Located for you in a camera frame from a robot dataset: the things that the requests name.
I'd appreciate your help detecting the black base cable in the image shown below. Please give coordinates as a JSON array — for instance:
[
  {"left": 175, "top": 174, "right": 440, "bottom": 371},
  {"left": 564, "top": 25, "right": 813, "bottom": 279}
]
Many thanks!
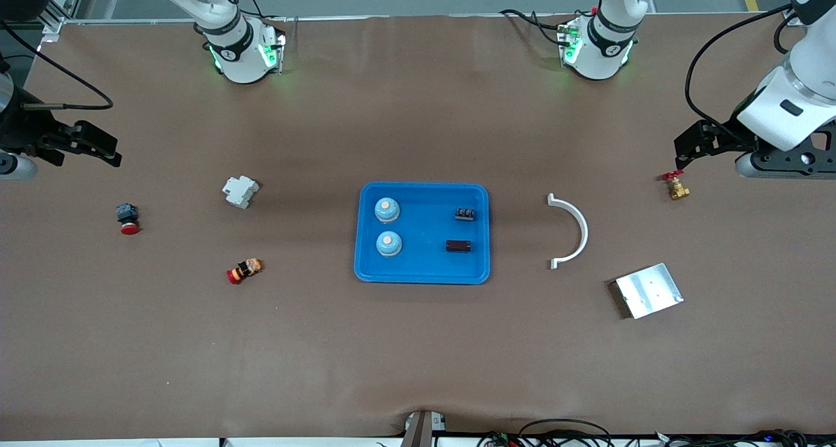
[
  {"left": 500, "top": 8, "right": 569, "bottom": 46},
  {"left": 240, "top": 0, "right": 285, "bottom": 23}
]

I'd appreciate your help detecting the blue plastic tray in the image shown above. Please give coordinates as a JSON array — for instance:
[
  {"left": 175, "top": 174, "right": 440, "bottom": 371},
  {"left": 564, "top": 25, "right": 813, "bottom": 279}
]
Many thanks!
[{"left": 353, "top": 182, "right": 491, "bottom": 286}]

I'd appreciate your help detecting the white curved plastic arc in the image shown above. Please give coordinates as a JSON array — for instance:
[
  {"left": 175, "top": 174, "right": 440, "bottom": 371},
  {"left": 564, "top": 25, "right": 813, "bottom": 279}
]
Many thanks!
[{"left": 547, "top": 193, "right": 590, "bottom": 270}]

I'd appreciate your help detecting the white circuit breaker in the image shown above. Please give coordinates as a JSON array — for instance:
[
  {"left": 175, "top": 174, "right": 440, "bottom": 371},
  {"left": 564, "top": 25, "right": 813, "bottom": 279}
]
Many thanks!
[{"left": 221, "top": 175, "right": 261, "bottom": 210}]

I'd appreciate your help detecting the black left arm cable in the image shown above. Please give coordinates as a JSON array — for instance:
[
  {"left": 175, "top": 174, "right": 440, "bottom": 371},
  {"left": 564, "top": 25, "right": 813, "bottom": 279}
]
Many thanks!
[{"left": 684, "top": 3, "right": 794, "bottom": 141}]

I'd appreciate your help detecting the aluminium frame profile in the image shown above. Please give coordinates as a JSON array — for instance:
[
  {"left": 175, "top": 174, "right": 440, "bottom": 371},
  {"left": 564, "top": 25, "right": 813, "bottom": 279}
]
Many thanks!
[{"left": 39, "top": 0, "right": 90, "bottom": 42}]

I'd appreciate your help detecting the brass valve with red handle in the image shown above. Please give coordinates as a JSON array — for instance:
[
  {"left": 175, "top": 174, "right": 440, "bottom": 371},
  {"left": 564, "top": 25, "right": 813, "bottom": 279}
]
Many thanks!
[{"left": 661, "top": 170, "right": 691, "bottom": 201}]

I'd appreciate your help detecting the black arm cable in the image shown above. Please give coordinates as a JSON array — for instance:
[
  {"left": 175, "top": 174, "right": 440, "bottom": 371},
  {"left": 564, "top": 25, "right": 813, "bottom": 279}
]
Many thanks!
[
  {"left": 684, "top": 3, "right": 794, "bottom": 141},
  {"left": 0, "top": 19, "right": 115, "bottom": 111}
]

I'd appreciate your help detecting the red button with black block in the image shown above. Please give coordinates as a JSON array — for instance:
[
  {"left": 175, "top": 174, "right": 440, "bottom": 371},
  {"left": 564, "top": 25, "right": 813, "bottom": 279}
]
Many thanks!
[{"left": 115, "top": 203, "right": 141, "bottom": 236}]

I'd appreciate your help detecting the black cable bundle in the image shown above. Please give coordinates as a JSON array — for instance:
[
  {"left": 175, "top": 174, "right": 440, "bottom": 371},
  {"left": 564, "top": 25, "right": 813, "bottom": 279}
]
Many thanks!
[{"left": 477, "top": 419, "right": 836, "bottom": 447}]

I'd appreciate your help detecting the silver metal plate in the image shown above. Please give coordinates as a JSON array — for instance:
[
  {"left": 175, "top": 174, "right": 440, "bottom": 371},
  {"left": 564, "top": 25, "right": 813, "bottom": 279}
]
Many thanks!
[{"left": 609, "top": 262, "right": 685, "bottom": 320}]

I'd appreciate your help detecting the red button with orange body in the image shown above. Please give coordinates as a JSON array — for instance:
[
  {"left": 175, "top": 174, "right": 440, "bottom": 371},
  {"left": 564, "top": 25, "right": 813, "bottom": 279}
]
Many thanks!
[{"left": 226, "top": 257, "right": 264, "bottom": 286}]

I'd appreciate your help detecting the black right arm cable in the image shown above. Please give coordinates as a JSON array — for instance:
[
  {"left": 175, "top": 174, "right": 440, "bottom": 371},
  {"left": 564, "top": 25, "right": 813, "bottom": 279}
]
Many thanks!
[{"left": 0, "top": 19, "right": 115, "bottom": 111}]

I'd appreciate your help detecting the grey metal table bracket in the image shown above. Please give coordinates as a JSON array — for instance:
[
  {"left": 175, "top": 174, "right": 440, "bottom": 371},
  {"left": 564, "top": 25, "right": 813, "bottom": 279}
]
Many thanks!
[{"left": 402, "top": 410, "right": 448, "bottom": 447}]

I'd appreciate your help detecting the brown table cover mat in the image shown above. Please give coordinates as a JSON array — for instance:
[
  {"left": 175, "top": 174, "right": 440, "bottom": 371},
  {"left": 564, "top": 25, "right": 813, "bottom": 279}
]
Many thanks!
[{"left": 0, "top": 12, "right": 836, "bottom": 442}]

